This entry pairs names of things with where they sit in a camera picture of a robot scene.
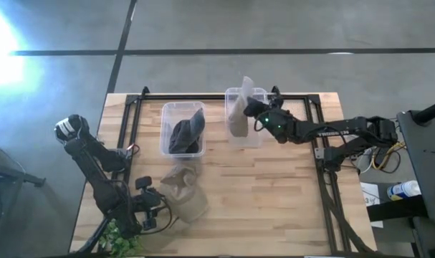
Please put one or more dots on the silver metal bracket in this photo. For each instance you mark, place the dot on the silver metal bracket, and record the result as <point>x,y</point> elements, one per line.
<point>319,153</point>

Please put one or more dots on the dark grey cap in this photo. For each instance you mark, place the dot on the dark grey cap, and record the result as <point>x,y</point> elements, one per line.
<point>186,136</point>

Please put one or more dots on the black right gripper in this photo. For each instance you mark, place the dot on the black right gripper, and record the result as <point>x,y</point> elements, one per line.
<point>279,125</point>

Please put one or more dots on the clear plastic bin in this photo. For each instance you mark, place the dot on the clear plastic bin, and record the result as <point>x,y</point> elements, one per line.
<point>246,141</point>
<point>183,111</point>

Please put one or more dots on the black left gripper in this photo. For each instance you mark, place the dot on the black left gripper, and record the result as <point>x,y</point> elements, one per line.
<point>148,202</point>

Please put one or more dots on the black metal table frame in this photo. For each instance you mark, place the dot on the black metal table frame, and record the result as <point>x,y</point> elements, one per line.
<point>317,125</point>

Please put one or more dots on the black chair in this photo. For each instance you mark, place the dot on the black chair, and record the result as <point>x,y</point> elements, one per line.
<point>5,179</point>

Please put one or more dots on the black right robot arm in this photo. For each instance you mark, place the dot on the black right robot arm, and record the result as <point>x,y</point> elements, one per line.
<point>346,129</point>

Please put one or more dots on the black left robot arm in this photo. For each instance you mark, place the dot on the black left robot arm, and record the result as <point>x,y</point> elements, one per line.
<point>95,168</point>

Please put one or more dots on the beige cap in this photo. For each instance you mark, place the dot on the beige cap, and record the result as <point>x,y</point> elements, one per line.
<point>238,114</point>
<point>185,197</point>

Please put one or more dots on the green leafy plant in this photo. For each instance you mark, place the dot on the green leafy plant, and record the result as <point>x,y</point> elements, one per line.
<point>118,243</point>

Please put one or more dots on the black shelf bar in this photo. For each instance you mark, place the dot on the black shelf bar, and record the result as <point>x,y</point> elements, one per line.
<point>396,209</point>

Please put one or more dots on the white paper sheet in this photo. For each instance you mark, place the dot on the white paper sheet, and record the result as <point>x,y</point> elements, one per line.
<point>372,200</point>

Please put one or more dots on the white and blue bottle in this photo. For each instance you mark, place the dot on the white and blue bottle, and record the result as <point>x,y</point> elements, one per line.
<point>403,190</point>

